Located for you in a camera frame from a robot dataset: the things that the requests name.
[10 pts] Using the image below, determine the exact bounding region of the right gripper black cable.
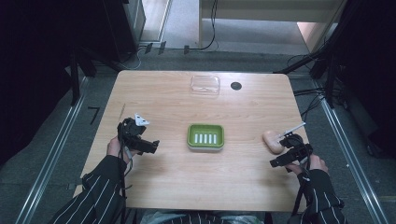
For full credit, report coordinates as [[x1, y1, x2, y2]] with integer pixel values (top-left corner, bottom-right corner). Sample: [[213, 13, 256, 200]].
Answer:
[[290, 146, 314, 217]]

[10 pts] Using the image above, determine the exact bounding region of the white floor cable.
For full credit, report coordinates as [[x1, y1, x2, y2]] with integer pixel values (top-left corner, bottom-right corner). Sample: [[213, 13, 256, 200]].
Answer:
[[120, 46, 148, 71]]

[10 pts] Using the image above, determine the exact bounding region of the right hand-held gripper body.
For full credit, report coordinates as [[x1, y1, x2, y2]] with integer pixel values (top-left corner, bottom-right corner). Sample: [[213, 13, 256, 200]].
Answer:
[[278, 121, 314, 163]]

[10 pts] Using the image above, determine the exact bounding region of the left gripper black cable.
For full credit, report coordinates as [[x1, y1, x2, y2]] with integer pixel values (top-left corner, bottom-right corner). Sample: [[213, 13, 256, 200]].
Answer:
[[118, 136, 134, 224]]

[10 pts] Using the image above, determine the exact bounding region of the person's left hand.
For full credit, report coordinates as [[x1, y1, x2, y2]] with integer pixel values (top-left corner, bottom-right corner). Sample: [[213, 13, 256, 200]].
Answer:
[[106, 136, 140, 164]]

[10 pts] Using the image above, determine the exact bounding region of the green soap dish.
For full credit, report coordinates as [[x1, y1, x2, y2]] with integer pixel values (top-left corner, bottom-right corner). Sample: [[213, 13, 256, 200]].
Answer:
[[187, 123, 225, 153]]

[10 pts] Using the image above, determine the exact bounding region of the hanging black cable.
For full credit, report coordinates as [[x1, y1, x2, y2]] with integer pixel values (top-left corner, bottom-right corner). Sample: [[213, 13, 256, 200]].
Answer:
[[186, 0, 219, 52]]

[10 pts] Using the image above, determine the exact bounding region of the dark cabinet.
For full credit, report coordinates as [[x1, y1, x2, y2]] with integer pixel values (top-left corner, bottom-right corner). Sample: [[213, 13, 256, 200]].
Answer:
[[102, 0, 148, 63]]

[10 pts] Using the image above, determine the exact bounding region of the metal floor rail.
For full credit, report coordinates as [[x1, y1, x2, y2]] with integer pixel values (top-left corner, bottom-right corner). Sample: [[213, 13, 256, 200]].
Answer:
[[312, 78, 390, 224], [15, 76, 90, 224]]

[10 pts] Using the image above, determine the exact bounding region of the clear plastic lid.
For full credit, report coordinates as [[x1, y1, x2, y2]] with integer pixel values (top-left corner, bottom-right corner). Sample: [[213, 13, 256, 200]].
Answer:
[[190, 75, 221, 96]]

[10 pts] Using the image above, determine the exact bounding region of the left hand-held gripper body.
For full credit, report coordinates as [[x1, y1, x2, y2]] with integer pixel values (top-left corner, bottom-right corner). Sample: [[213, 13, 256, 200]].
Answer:
[[117, 113, 150, 147]]

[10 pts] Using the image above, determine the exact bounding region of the person's right hand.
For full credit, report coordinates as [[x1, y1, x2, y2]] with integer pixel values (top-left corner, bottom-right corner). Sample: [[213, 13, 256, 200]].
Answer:
[[285, 154, 330, 175]]

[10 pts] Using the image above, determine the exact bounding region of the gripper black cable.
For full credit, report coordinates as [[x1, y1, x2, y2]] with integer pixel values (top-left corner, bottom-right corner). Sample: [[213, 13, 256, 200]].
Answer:
[[290, 146, 314, 217], [118, 136, 134, 224]]

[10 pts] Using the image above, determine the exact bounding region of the pale wooden shelf unit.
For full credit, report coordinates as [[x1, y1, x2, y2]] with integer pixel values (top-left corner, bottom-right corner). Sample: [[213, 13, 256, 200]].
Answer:
[[198, 0, 348, 54]]

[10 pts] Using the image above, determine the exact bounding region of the bundle of black floor cables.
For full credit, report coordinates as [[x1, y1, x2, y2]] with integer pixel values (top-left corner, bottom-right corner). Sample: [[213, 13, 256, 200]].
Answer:
[[292, 54, 347, 123]]

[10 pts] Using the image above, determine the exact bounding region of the black metal stand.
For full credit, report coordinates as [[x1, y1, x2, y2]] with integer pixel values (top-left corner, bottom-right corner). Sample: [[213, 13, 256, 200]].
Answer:
[[64, 46, 125, 106], [273, 18, 351, 109]]

